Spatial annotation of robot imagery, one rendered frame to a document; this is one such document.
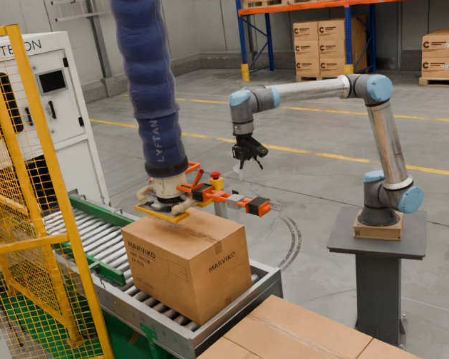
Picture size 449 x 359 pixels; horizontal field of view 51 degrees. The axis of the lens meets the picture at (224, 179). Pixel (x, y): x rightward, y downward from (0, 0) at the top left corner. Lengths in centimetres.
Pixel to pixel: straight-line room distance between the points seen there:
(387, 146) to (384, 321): 113
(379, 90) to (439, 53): 691
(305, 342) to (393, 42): 899
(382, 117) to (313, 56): 798
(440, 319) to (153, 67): 236
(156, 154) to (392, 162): 116
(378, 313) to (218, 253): 109
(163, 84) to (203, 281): 98
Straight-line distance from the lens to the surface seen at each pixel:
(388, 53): 1087
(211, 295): 248
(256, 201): 209
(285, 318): 250
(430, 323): 336
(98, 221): 386
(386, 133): 237
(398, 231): 267
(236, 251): 252
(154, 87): 225
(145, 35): 223
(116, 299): 285
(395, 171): 246
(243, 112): 193
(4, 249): 281
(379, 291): 291
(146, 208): 253
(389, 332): 309
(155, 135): 232
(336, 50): 996
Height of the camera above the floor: 213
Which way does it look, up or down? 22 degrees down
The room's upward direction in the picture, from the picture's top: 8 degrees counter-clockwise
